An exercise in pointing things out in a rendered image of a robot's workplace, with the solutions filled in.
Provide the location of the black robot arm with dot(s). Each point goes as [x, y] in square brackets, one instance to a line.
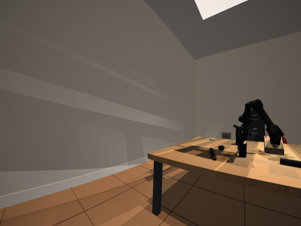
[275, 133]

